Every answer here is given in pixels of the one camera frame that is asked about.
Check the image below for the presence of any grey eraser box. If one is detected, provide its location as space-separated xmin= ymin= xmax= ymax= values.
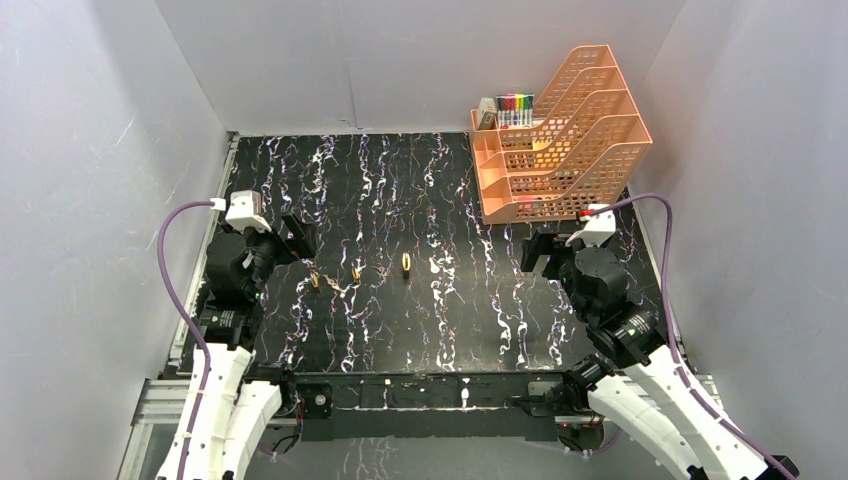
xmin=475 ymin=97 xmax=498 ymax=130

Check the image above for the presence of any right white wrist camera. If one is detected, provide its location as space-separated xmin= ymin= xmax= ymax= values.
xmin=565 ymin=204 xmax=617 ymax=247

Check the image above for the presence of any large brass padlock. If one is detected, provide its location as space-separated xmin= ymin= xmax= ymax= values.
xmin=401 ymin=252 xmax=411 ymax=276

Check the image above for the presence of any aluminium front rail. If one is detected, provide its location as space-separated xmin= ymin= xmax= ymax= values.
xmin=132 ymin=374 xmax=729 ymax=427

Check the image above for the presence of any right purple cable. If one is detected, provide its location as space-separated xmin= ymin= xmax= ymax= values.
xmin=576 ymin=193 xmax=793 ymax=480

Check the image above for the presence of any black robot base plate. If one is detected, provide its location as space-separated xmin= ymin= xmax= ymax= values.
xmin=291 ymin=370 xmax=607 ymax=455

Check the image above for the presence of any aluminium left side rail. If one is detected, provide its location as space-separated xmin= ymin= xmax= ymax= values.
xmin=165 ymin=131 xmax=241 ymax=368

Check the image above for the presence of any aluminium rail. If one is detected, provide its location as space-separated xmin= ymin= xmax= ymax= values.
xmin=165 ymin=131 xmax=241 ymax=368
xmin=132 ymin=374 xmax=729 ymax=427

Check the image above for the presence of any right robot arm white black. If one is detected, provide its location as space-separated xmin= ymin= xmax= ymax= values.
xmin=520 ymin=231 xmax=799 ymax=479

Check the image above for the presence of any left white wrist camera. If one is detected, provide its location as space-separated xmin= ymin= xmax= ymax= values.
xmin=210 ymin=190 xmax=271 ymax=234

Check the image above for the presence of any coloured marker pen set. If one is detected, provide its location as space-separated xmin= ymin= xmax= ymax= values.
xmin=495 ymin=94 xmax=535 ymax=129

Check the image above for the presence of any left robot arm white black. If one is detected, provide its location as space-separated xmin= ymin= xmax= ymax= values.
xmin=156 ymin=213 xmax=316 ymax=479

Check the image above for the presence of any orange plastic file organizer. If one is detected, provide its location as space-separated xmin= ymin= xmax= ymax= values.
xmin=469 ymin=44 xmax=653 ymax=225

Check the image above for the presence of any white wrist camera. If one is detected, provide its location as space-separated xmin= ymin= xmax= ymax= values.
xmin=210 ymin=190 xmax=271 ymax=234
xmin=565 ymin=204 xmax=617 ymax=247

